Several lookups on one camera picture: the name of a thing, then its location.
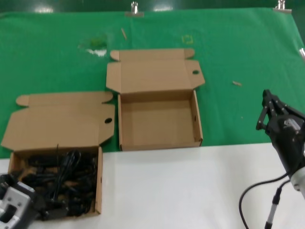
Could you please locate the green table cloth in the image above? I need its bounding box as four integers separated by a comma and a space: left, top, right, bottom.
0, 8, 305, 159

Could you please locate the open cardboard box with cords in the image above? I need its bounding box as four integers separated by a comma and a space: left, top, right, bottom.
0, 91, 115, 217

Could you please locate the black coiled power cord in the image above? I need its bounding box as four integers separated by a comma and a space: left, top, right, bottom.
16, 167, 96, 217

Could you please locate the empty open cardboard box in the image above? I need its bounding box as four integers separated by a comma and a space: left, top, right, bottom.
106, 48, 206, 152

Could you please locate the grey cable with black connector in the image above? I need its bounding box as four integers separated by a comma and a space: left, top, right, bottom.
264, 180, 291, 229

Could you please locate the silver binder clip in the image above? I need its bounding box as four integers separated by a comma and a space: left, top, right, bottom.
273, 0, 293, 14
125, 1, 145, 18

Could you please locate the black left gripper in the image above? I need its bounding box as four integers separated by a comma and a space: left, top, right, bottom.
0, 174, 70, 224

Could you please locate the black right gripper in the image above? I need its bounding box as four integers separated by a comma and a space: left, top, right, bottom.
256, 89, 305, 178

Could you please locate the black bundled power cord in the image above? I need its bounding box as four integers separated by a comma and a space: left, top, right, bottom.
22, 144, 98, 172

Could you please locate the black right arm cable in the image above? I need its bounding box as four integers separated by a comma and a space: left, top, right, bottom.
239, 173, 291, 229

